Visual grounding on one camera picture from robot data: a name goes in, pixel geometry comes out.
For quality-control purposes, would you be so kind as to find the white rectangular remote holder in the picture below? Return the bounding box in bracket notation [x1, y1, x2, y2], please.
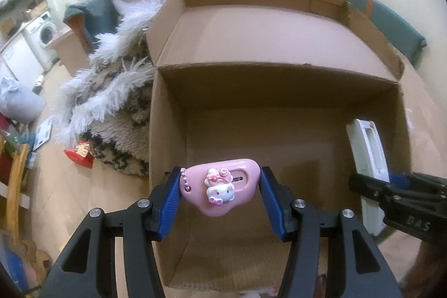
[346, 119, 389, 237]

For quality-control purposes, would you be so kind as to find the pink Hello Kitty charm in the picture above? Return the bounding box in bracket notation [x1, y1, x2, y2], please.
[180, 159, 261, 217]

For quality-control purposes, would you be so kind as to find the person right hand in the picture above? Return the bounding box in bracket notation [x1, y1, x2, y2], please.
[399, 242, 446, 297]

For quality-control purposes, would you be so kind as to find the yellow wooden chair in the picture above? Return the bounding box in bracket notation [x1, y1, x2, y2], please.
[1, 144, 30, 244]

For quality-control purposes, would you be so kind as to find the furry black white blanket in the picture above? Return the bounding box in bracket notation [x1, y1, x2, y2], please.
[54, 0, 162, 177]

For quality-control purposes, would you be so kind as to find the bathroom scale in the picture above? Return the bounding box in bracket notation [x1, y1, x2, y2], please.
[33, 117, 53, 152]

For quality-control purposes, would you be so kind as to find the green cushion orange stripe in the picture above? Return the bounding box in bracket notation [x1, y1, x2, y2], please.
[347, 0, 427, 66]

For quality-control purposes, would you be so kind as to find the open cardboard box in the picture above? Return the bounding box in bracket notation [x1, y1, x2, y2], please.
[147, 0, 412, 297]

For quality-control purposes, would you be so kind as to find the grey laundry bag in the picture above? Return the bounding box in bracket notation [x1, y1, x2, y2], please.
[1, 77, 46, 124]

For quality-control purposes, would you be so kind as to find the beige bedside cabinet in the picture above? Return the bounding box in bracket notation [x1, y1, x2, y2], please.
[46, 26, 89, 77]

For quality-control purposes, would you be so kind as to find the white kitchen cabinet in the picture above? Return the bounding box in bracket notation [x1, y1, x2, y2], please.
[1, 33, 34, 81]

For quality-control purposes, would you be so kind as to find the white washing machine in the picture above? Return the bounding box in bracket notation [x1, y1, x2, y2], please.
[23, 11, 58, 73]

